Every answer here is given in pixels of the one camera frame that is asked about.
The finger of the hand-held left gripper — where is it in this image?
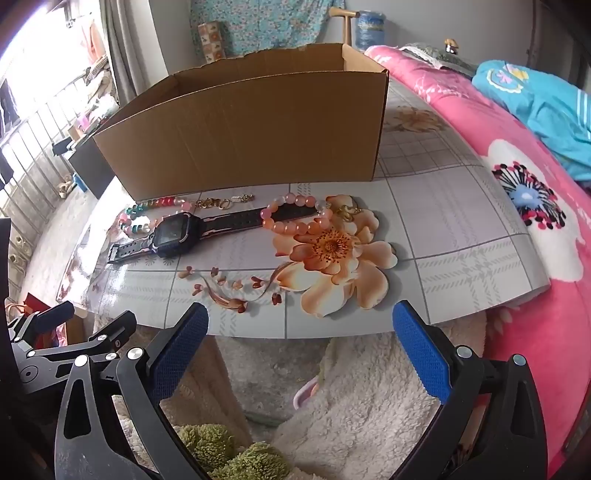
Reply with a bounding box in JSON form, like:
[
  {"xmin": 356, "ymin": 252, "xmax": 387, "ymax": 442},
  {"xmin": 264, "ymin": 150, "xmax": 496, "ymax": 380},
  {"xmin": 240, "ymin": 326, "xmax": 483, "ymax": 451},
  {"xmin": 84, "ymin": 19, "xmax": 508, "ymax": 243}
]
[
  {"xmin": 7, "ymin": 301, "xmax": 75, "ymax": 344},
  {"xmin": 28, "ymin": 311, "xmax": 138, "ymax": 363}
]

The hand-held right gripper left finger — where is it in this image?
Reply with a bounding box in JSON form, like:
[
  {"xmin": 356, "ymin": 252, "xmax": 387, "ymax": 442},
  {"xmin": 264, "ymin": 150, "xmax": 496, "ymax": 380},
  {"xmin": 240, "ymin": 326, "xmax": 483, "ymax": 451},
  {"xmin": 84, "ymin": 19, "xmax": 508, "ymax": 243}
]
[{"xmin": 53, "ymin": 302, "xmax": 211, "ymax": 480}]

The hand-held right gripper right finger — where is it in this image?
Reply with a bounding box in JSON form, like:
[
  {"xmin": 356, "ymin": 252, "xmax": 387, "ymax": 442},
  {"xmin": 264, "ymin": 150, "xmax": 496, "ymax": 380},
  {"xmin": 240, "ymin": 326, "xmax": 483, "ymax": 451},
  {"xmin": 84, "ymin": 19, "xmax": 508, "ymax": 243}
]
[{"xmin": 392, "ymin": 300, "xmax": 550, "ymax": 480}]

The black smartwatch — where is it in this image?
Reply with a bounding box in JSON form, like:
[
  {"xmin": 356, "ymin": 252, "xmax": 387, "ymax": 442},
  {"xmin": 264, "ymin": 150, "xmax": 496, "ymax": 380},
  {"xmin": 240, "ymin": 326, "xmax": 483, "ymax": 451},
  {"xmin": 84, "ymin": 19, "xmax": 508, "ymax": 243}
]
[{"xmin": 107, "ymin": 207, "xmax": 319, "ymax": 265}]

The multicolour bead bracelet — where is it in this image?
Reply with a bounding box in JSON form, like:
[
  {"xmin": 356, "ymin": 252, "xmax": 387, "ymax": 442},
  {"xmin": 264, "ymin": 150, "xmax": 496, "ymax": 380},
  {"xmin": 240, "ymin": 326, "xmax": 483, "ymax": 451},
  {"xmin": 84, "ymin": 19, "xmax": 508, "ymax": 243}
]
[{"xmin": 117, "ymin": 196, "xmax": 192, "ymax": 238}]

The orange pink bead bracelet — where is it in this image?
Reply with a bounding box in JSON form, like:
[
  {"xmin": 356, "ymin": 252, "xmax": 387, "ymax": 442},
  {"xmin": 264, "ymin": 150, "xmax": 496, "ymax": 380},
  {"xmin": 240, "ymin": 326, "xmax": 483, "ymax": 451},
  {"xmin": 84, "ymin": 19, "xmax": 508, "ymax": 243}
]
[{"xmin": 261, "ymin": 193, "xmax": 334, "ymax": 241}]

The brown cardboard box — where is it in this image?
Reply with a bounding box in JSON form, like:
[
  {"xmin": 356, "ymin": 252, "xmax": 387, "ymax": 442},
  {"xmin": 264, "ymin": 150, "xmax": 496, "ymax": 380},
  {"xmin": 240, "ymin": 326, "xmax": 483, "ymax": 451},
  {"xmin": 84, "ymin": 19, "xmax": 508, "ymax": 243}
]
[{"xmin": 92, "ymin": 43, "xmax": 390, "ymax": 197}]

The green fuzzy cloth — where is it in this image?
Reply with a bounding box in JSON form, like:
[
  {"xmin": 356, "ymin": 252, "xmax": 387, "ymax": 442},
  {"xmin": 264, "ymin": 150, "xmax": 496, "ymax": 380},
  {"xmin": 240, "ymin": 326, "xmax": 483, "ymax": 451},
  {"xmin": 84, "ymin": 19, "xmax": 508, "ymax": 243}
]
[
  {"xmin": 210, "ymin": 440, "xmax": 294, "ymax": 480},
  {"xmin": 178, "ymin": 424, "xmax": 238, "ymax": 472}
]

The pink plastic object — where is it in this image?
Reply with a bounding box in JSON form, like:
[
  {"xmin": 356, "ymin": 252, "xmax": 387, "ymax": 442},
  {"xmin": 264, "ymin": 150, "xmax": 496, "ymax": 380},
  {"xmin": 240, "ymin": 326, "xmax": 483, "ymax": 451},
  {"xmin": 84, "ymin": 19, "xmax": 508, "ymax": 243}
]
[{"xmin": 293, "ymin": 376, "xmax": 324, "ymax": 411}]

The dark grey bench cabinet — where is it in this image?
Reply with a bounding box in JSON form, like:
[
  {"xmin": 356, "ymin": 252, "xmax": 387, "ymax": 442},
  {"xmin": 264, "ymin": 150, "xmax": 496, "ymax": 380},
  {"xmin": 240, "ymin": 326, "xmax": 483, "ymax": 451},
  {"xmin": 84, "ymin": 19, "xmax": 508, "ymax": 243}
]
[{"xmin": 68, "ymin": 113, "xmax": 123, "ymax": 199}]

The metal balcony railing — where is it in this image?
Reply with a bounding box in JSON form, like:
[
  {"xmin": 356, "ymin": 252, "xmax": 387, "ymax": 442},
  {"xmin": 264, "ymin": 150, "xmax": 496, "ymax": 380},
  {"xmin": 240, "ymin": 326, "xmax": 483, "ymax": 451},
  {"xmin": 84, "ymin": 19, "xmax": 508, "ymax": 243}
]
[{"xmin": 0, "ymin": 74, "xmax": 121, "ymax": 296}]

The row of hanging clothes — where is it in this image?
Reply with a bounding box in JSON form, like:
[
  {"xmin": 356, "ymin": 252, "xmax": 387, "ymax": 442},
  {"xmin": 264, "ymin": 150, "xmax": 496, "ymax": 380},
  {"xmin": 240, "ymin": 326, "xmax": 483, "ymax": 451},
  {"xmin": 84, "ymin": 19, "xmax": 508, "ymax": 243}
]
[{"xmin": 0, "ymin": 78, "xmax": 21, "ymax": 190}]

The pink floral blanket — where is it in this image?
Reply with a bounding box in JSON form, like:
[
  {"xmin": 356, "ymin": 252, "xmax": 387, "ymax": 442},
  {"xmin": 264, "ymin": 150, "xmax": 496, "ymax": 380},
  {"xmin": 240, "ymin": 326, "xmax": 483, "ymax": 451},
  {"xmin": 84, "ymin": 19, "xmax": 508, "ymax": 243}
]
[{"xmin": 365, "ymin": 44, "xmax": 591, "ymax": 480}]

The blue patterned cloth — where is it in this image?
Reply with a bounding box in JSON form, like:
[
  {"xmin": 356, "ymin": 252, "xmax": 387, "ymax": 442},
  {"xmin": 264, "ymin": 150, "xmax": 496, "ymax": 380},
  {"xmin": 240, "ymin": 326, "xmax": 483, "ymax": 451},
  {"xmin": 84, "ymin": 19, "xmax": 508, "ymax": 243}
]
[{"xmin": 472, "ymin": 60, "xmax": 591, "ymax": 183}]

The grey curtain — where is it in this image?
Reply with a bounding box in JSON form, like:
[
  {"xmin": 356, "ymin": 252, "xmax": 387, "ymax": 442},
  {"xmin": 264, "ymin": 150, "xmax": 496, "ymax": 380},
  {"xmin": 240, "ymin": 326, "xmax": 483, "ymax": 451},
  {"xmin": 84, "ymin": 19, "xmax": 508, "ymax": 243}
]
[{"xmin": 99, "ymin": 0, "xmax": 139, "ymax": 107}]

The green patterned pillow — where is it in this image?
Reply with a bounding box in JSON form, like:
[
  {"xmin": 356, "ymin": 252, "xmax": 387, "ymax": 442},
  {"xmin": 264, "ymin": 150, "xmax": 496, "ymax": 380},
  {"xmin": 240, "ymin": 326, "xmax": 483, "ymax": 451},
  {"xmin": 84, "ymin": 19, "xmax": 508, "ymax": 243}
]
[{"xmin": 399, "ymin": 42, "xmax": 478, "ymax": 77}]

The rolled floral mat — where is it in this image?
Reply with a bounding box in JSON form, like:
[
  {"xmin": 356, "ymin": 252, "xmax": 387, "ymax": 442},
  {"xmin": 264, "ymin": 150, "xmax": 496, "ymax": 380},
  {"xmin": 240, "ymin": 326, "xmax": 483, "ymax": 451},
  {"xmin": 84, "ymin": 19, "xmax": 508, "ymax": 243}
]
[{"xmin": 198, "ymin": 21, "xmax": 227, "ymax": 65}]

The blue water bottle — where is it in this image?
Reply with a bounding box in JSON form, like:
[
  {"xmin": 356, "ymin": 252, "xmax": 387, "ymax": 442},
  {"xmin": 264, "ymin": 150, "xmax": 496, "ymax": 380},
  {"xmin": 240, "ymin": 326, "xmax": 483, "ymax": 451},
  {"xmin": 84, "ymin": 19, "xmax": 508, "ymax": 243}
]
[{"xmin": 358, "ymin": 10, "xmax": 386, "ymax": 49}]

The wooden chair back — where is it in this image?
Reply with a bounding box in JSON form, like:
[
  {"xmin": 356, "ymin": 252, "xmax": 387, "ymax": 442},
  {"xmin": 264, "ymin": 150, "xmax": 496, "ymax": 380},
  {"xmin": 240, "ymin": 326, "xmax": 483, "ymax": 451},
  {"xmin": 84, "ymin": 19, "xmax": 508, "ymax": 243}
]
[{"xmin": 329, "ymin": 7, "xmax": 358, "ymax": 47}]

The teal floral wall cloth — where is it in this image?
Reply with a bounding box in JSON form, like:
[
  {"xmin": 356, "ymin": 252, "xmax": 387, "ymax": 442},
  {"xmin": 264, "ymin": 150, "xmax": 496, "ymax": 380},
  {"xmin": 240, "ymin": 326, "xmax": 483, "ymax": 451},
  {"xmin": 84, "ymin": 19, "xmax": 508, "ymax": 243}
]
[{"xmin": 189, "ymin": 0, "xmax": 345, "ymax": 58}]

